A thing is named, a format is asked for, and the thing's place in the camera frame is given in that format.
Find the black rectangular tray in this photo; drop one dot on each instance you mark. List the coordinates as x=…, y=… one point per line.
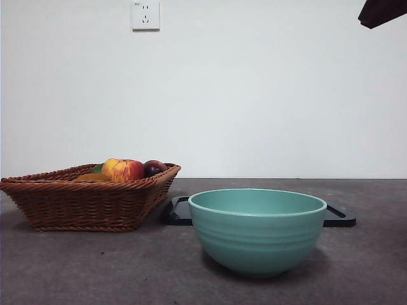
x=179, y=213

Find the brown wicker basket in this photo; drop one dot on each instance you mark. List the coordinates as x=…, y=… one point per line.
x=79, y=206

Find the orange brown round fruit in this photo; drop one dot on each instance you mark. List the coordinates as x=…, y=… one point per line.
x=92, y=177

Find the red yellow apple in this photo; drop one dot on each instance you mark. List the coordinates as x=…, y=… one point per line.
x=122, y=170

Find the dark red plum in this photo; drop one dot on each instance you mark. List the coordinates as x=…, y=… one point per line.
x=154, y=167

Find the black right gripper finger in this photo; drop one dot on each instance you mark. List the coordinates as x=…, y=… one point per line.
x=381, y=11

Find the green fruit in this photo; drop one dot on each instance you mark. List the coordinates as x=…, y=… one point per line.
x=97, y=168

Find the teal ribbed bowl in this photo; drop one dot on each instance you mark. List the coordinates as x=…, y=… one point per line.
x=257, y=235

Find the white wall socket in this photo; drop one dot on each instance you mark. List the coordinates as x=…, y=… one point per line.
x=146, y=16

